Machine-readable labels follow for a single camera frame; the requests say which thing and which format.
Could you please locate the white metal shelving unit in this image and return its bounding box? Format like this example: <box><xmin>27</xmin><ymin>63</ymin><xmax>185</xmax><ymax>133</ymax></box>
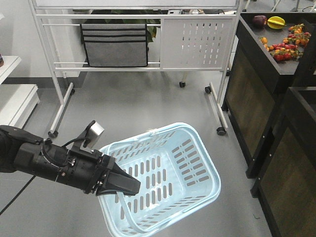
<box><xmin>0</xmin><ymin>56</ymin><xmax>40</xmax><ymax>128</ymax></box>

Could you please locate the cherry tomatoes pile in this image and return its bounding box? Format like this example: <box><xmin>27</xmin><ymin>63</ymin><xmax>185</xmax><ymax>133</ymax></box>
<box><xmin>259</xmin><ymin>23</ymin><xmax>312</xmax><ymax>63</ymax></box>

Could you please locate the purple eggplant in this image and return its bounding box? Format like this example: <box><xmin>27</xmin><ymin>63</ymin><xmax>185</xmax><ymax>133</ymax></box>
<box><xmin>252</xmin><ymin>15</ymin><xmax>267</xmax><ymax>29</ymax></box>

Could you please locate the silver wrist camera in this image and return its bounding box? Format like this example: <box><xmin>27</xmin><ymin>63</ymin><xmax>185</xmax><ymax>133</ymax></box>
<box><xmin>83</xmin><ymin>122</ymin><xmax>104</xmax><ymax>148</ymax></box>

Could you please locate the white rolling whiteboard stand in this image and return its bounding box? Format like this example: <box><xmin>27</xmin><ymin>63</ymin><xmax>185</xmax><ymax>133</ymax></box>
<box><xmin>29</xmin><ymin>0</ymin><xmax>242</xmax><ymax>138</ymax></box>

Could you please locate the light blue plastic basket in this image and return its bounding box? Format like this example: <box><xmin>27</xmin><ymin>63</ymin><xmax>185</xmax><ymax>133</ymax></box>
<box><xmin>99</xmin><ymin>122</ymin><xmax>221</xmax><ymax>237</ymax></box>

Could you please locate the dark wooden produce stand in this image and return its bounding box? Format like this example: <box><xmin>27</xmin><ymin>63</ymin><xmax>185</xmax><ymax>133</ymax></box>
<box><xmin>222</xmin><ymin>12</ymin><xmax>316</xmax><ymax>237</ymax></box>

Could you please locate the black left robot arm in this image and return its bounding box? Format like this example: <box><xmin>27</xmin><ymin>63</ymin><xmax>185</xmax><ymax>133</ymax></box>
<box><xmin>0</xmin><ymin>121</ymin><xmax>141</xmax><ymax>196</ymax></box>

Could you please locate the grey fabric organizer bag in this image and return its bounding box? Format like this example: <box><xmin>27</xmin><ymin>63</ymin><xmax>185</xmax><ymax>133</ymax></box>
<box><xmin>80</xmin><ymin>24</ymin><xmax>148</xmax><ymax>68</ymax></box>

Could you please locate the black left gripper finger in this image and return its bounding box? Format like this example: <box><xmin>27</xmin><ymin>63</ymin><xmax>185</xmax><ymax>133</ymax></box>
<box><xmin>96</xmin><ymin>166</ymin><xmax>141</xmax><ymax>196</ymax></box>

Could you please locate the yellow starfruit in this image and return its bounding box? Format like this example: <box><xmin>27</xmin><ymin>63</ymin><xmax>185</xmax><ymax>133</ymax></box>
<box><xmin>267</xmin><ymin>16</ymin><xmax>286</xmax><ymax>30</ymax></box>

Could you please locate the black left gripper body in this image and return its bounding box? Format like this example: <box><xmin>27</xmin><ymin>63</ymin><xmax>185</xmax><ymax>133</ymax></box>
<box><xmin>55</xmin><ymin>150</ymin><xmax>115</xmax><ymax>195</ymax></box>

